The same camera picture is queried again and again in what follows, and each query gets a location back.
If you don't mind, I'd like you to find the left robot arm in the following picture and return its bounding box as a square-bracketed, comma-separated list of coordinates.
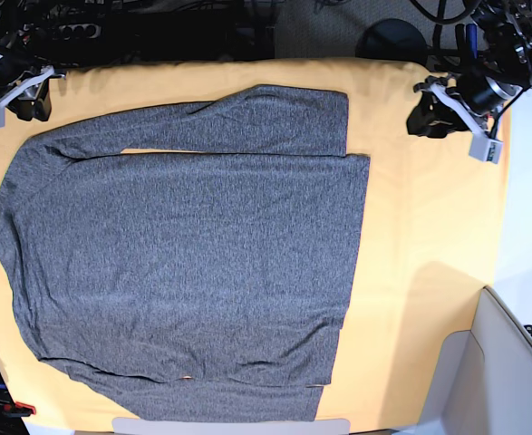
[407, 1, 532, 139]

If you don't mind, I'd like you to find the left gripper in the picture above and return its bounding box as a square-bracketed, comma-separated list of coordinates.
[406, 74, 523, 139]

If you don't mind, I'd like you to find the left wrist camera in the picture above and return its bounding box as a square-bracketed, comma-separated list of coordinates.
[469, 134, 503, 164]

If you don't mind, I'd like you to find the red clamp left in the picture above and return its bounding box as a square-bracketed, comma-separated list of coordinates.
[2, 401, 36, 418]

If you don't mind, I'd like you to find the grey long-sleeve T-shirt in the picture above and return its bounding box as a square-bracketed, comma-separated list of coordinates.
[0, 85, 370, 422]

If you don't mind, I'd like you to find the black round base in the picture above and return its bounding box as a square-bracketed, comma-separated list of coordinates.
[355, 18, 429, 66]

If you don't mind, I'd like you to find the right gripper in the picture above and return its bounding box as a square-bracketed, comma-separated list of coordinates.
[0, 65, 64, 121]

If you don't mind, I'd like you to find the yellow table cloth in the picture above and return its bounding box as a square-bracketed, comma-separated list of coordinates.
[0, 58, 509, 431]

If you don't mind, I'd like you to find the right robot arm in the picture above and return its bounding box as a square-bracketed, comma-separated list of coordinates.
[0, 1, 65, 128]

